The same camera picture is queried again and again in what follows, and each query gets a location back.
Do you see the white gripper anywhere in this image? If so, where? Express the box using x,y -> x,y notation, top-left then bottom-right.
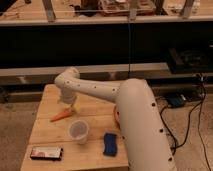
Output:
60,89 -> 77,113

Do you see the orange pepper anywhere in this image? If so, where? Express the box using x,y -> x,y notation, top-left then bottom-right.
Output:
50,108 -> 74,122

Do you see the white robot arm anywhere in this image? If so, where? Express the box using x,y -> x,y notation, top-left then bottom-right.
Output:
54,67 -> 177,171

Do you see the wooden table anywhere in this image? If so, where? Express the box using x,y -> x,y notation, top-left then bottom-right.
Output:
20,79 -> 175,171

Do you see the blue sponge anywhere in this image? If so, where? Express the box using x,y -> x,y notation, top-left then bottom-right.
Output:
103,133 -> 117,157

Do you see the long wooden shelf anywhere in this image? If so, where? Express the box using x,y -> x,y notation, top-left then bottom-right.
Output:
0,63 -> 171,85

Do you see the dark power adapter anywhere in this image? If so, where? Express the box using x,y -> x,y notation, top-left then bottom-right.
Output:
166,96 -> 185,108

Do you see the black cable on floor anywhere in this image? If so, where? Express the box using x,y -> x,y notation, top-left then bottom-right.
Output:
159,74 -> 213,171

